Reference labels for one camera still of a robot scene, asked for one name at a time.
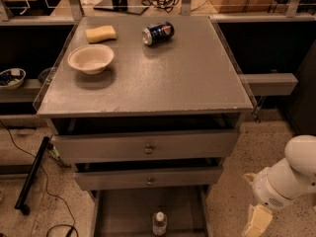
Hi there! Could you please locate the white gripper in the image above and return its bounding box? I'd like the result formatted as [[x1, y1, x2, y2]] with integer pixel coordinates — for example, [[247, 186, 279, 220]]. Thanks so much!
[[241, 167, 293, 237]]

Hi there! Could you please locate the clear plastic water bottle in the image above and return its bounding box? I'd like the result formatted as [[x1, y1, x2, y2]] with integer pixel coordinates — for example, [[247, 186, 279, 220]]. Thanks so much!
[[152, 211, 167, 236]]

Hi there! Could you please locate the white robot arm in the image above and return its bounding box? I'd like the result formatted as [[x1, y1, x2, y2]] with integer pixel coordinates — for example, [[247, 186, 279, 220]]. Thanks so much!
[[241, 135, 316, 237]]

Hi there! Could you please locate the open bottom drawer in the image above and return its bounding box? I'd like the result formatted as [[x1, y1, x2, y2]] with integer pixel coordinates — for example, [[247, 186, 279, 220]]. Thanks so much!
[[90, 186, 213, 237]]

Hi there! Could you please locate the grey middle drawer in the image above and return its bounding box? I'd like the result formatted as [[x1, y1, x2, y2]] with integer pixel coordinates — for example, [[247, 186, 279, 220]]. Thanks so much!
[[74, 167, 223, 191]]

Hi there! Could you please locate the grey drawer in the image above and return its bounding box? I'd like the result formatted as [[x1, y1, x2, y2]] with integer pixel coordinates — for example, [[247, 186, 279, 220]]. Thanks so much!
[[52, 129, 239, 163], [74, 167, 223, 191]]

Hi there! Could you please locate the grey drawer cabinet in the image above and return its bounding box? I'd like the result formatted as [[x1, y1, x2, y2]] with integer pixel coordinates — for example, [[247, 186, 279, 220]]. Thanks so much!
[[36, 15, 255, 237]]

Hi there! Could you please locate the grey top drawer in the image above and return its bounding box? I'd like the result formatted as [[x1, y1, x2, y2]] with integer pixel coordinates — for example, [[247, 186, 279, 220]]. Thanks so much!
[[52, 129, 239, 163]]

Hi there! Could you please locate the grey right side shelf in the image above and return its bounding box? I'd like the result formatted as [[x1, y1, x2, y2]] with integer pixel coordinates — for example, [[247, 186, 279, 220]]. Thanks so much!
[[240, 73, 298, 96]]

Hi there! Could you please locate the blue pepsi can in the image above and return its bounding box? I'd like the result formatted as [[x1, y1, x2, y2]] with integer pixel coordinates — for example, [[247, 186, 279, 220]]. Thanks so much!
[[142, 22, 175, 46]]

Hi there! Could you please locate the white paper bowl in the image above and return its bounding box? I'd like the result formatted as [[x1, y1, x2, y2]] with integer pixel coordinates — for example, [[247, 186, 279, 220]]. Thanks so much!
[[67, 44, 115, 75]]

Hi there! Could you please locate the yellow sponge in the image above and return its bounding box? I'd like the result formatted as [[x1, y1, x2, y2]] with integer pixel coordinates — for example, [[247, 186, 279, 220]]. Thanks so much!
[[85, 26, 117, 43]]

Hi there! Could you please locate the black bar on floor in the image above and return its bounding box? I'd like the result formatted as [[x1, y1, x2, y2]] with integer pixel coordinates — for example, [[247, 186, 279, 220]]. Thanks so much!
[[15, 136, 49, 215]]

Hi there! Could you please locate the black monitor stand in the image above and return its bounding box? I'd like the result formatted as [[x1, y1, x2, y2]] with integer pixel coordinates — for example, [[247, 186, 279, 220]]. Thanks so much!
[[94, 0, 148, 15]]

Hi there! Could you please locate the dark bowl on shelf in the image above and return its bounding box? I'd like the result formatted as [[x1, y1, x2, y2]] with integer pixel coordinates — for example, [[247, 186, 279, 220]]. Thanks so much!
[[38, 67, 56, 84]]

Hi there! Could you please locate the white bowl with items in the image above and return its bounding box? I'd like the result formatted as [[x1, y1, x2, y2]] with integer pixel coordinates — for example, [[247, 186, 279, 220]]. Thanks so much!
[[0, 68, 26, 89]]

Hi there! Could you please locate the black floor cable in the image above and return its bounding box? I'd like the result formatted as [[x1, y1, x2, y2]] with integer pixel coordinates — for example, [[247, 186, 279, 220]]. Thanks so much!
[[0, 120, 80, 237]]

